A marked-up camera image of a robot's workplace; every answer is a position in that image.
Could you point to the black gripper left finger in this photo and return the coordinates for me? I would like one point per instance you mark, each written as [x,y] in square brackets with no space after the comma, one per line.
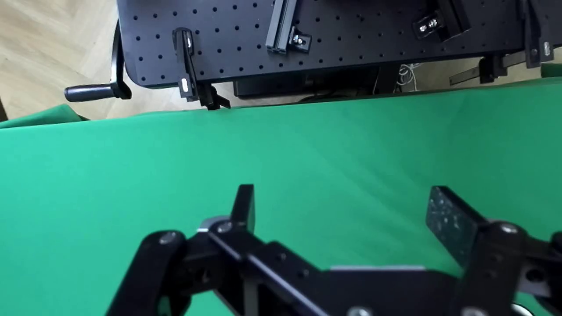
[244,210]

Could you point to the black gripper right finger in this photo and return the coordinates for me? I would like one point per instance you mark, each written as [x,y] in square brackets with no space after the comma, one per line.
[454,222]

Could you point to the black clamp left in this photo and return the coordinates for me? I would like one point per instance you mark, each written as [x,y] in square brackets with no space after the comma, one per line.
[191,87]

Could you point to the black clamp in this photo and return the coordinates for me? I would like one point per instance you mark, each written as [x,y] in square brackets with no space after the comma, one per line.
[539,48]
[191,87]

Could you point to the black perforated breadboard plate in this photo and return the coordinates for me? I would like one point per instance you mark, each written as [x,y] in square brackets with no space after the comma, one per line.
[230,36]

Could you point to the black clamp right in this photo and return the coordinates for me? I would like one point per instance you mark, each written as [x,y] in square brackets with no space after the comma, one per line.
[539,48]

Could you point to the black aluminium rail bracket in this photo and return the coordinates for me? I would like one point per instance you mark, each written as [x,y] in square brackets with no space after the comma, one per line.
[284,34]

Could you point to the black crank handle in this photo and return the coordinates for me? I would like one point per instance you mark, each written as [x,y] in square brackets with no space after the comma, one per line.
[115,88]

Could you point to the black mount with label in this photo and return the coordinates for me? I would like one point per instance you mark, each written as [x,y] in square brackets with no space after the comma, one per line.
[444,20]

